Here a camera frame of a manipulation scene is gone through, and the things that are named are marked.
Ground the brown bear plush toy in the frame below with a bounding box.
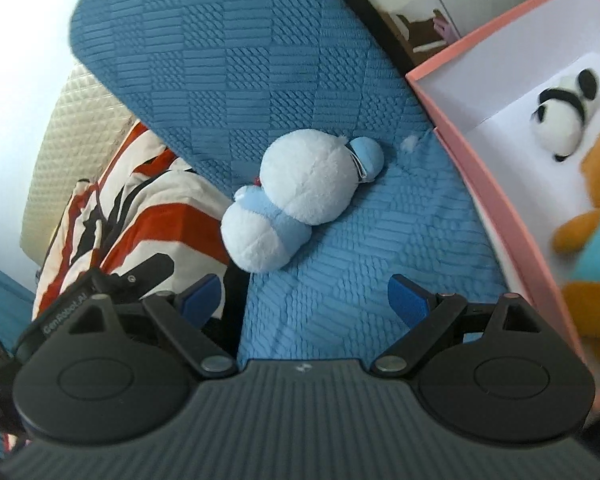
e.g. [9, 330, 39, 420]
[551, 119, 600, 367]

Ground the beige quilted headboard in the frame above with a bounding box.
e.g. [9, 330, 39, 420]
[19, 62, 137, 267]

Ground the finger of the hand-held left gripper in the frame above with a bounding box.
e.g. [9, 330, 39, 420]
[111, 253, 176, 297]

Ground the blue textured floor seat cushion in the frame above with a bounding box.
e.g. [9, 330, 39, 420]
[70, 0, 512, 362]

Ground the small panda plush toy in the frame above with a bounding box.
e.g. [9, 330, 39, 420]
[532, 68, 600, 163]

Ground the red black striped blanket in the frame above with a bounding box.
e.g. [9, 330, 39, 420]
[32, 120, 232, 322]

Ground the pink cardboard box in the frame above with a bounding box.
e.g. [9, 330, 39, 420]
[406, 0, 600, 412]

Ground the teal blue sheet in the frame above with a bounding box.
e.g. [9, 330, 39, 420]
[0, 254, 37, 313]

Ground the white chair with black frame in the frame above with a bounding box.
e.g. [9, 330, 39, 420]
[305, 0, 587, 72]

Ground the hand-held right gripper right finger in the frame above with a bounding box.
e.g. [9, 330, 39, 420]
[370, 273, 549, 378]

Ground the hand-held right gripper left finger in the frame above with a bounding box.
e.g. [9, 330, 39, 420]
[55, 273, 239, 379]

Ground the white and blue plush toy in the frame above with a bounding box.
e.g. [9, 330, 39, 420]
[220, 129, 386, 274]

